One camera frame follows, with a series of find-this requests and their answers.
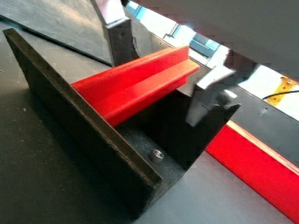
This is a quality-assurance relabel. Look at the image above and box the yellow bracket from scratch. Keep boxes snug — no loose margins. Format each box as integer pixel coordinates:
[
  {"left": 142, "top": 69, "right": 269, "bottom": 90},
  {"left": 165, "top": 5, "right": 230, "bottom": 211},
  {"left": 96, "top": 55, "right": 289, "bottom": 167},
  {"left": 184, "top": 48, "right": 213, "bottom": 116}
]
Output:
[{"left": 265, "top": 76, "right": 296, "bottom": 107}]

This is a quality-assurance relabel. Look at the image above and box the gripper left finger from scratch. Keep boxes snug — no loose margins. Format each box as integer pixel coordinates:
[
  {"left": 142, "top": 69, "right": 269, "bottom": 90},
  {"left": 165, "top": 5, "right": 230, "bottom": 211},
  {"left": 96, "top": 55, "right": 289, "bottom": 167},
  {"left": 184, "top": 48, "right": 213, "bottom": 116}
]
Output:
[{"left": 89, "top": 0, "right": 138, "bottom": 67}]

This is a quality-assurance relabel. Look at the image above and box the black curved fixture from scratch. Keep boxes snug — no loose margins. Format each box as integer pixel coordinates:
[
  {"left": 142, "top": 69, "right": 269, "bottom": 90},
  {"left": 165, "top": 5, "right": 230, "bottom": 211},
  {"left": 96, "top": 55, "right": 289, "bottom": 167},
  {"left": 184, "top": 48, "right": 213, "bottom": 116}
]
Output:
[{"left": 4, "top": 29, "right": 238, "bottom": 217}]

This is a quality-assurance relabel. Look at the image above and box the red star-profile peg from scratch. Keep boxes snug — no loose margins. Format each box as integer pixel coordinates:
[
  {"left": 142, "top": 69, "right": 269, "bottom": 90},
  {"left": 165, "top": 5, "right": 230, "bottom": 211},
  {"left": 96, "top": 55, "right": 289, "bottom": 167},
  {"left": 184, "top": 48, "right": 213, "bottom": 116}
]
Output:
[{"left": 70, "top": 46, "right": 200, "bottom": 126}]

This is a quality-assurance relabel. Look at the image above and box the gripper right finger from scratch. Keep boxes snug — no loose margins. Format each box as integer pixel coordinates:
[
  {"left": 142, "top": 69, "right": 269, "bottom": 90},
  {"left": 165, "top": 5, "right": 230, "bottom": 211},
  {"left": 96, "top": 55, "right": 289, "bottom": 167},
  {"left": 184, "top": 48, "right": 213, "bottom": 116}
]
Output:
[{"left": 185, "top": 51, "right": 257, "bottom": 127}]

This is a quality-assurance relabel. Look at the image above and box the red shape-sorting board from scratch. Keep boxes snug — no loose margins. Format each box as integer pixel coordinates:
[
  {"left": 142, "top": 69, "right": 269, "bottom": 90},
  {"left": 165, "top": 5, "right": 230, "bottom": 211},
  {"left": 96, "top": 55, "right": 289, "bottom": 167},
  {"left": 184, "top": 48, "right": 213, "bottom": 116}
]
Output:
[{"left": 208, "top": 121, "right": 299, "bottom": 224}]

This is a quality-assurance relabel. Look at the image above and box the black cable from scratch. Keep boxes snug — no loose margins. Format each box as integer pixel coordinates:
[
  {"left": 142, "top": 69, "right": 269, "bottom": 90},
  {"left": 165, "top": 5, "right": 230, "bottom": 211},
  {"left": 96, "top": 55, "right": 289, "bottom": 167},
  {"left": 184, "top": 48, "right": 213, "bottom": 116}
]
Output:
[{"left": 260, "top": 89, "right": 299, "bottom": 101}]

